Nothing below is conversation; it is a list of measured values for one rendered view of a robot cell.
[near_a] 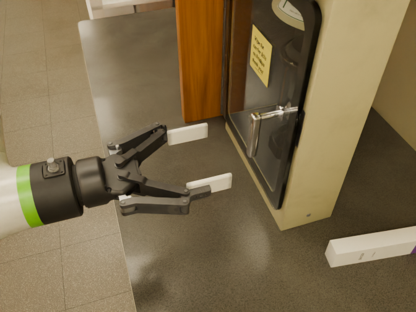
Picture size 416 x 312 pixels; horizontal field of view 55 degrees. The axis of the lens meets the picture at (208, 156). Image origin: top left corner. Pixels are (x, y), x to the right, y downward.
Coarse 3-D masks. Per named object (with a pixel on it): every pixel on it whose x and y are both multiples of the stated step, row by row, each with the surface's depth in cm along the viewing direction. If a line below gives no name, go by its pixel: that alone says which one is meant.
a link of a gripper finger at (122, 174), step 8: (120, 176) 59; (128, 176) 59; (136, 176) 59; (144, 176) 59; (144, 184) 58; (152, 184) 59; (160, 184) 59; (168, 184) 59; (136, 192) 61; (144, 192) 60; (152, 192) 59; (160, 192) 59; (168, 192) 58; (176, 192) 58; (184, 192) 58
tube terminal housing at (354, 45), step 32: (320, 0) 48; (352, 0) 46; (384, 0) 48; (320, 32) 49; (352, 32) 49; (384, 32) 51; (320, 64) 51; (352, 64) 53; (384, 64) 55; (320, 96) 55; (352, 96) 58; (320, 128) 60; (352, 128) 63; (320, 160) 66; (288, 192) 70; (320, 192) 73; (288, 224) 77
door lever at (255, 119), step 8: (256, 112) 62; (272, 112) 62; (280, 112) 62; (248, 120) 62; (256, 120) 61; (264, 120) 62; (280, 120) 63; (256, 128) 62; (248, 136) 65; (256, 136) 64; (248, 144) 66; (256, 144) 65; (248, 152) 67; (256, 152) 67
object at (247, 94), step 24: (240, 0) 69; (264, 0) 59; (288, 0) 52; (312, 0) 48; (240, 24) 71; (264, 24) 61; (288, 24) 54; (312, 24) 48; (240, 48) 74; (288, 48) 55; (312, 48) 50; (240, 72) 77; (288, 72) 57; (240, 96) 80; (264, 96) 68; (288, 96) 59; (240, 120) 83; (288, 120) 61; (240, 144) 87; (264, 144) 73; (288, 144) 62; (264, 168) 75; (288, 168) 66; (264, 192) 78
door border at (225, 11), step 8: (224, 8) 76; (224, 16) 78; (224, 40) 81; (224, 56) 84; (224, 64) 85; (224, 72) 86; (224, 80) 87; (224, 88) 89; (224, 96) 90; (224, 104) 91; (224, 112) 93
